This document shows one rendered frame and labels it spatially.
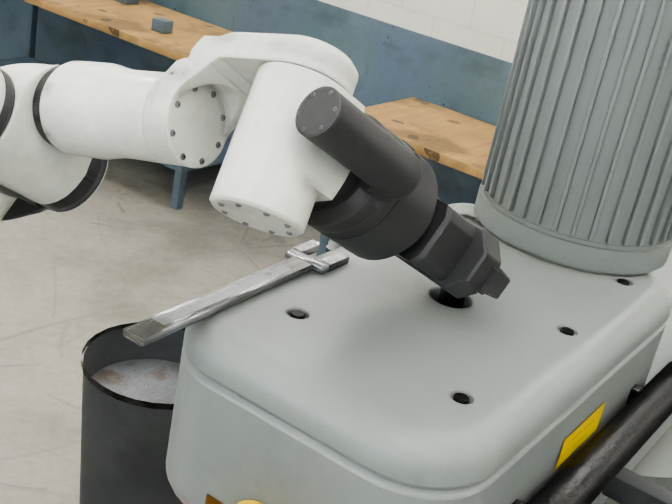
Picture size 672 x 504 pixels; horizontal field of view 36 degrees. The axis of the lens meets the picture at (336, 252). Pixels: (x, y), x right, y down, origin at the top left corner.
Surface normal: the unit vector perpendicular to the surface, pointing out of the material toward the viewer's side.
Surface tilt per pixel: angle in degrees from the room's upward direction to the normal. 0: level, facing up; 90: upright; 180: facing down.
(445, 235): 90
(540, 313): 0
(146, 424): 93
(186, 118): 77
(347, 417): 45
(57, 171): 98
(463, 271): 59
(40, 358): 0
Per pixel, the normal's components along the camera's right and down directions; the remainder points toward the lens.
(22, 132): 0.82, 0.15
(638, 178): 0.21, 0.43
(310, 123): -0.58, -0.37
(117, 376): 0.18, -0.90
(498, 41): -0.57, 0.23
